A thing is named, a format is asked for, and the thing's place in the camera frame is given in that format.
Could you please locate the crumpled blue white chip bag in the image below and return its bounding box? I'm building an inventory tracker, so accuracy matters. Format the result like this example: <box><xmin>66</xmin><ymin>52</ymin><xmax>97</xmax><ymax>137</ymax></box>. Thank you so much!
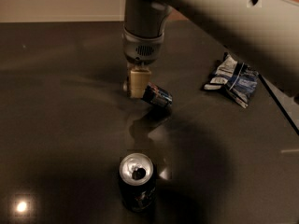
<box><xmin>204</xmin><ymin>52</ymin><xmax>259</xmax><ymax>108</ymax></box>

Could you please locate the slim blue silver redbull can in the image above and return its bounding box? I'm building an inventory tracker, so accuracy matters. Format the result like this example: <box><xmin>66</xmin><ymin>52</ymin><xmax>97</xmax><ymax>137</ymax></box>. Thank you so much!
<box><xmin>142</xmin><ymin>82</ymin><xmax>173</xmax><ymax>107</ymax></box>

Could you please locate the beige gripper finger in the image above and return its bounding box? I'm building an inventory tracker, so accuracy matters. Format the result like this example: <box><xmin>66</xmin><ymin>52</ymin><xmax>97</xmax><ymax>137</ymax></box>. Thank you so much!
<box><xmin>127</xmin><ymin>63</ymin><xmax>151</xmax><ymax>98</ymax></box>

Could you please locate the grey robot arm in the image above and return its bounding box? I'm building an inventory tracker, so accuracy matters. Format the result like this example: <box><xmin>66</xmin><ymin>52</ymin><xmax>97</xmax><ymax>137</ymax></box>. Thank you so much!
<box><xmin>124</xmin><ymin>0</ymin><xmax>299</xmax><ymax>97</ymax></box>

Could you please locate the dark blue soda can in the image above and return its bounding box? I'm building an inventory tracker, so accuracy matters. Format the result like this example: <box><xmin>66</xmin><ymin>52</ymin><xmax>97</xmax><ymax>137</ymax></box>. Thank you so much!
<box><xmin>118</xmin><ymin>153</ymin><xmax>156</xmax><ymax>212</ymax></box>

